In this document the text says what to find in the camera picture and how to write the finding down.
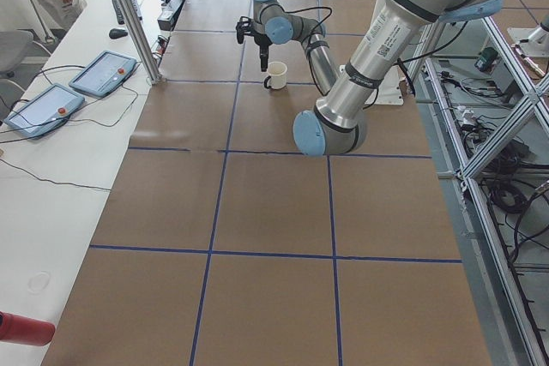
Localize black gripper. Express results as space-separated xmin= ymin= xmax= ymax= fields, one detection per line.
xmin=252 ymin=23 xmax=272 ymax=71

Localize white smiley mug black handle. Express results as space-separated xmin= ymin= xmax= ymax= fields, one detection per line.
xmin=263 ymin=62 xmax=287 ymax=90

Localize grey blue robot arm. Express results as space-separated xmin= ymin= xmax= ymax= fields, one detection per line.
xmin=237 ymin=0 xmax=504 ymax=156

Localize black computer mouse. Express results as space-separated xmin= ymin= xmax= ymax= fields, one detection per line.
xmin=108 ymin=28 xmax=128 ymax=39

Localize black keyboard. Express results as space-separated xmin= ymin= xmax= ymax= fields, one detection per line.
xmin=110 ymin=0 xmax=143 ymax=27

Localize far teach pendant tablet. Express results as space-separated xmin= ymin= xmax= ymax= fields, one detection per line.
xmin=69 ymin=51 xmax=137 ymax=98

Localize teach pendant tablet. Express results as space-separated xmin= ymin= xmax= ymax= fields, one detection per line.
xmin=4 ymin=83 xmax=85 ymax=139
xmin=69 ymin=51 xmax=137 ymax=98

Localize near teach pendant tablet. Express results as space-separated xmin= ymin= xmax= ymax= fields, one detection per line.
xmin=4 ymin=83 xmax=85 ymax=139

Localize green power supply box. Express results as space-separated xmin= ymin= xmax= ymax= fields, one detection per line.
xmin=474 ymin=47 xmax=498 ymax=72

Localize grey office chair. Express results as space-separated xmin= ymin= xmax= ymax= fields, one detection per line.
xmin=1 ymin=30 xmax=33 ymax=79

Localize red bottle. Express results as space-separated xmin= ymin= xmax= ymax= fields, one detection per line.
xmin=1 ymin=312 xmax=56 ymax=346

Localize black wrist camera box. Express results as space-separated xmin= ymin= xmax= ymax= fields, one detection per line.
xmin=235 ymin=16 xmax=255 ymax=45

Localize aluminium frame post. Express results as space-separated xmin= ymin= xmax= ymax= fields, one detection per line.
xmin=117 ymin=0 xmax=162 ymax=85

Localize black cable bundle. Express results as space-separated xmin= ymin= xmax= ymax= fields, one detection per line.
xmin=480 ymin=142 xmax=549 ymax=264

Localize aluminium truss frame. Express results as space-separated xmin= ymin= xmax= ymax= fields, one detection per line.
xmin=403 ymin=10 xmax=548 ymax=365

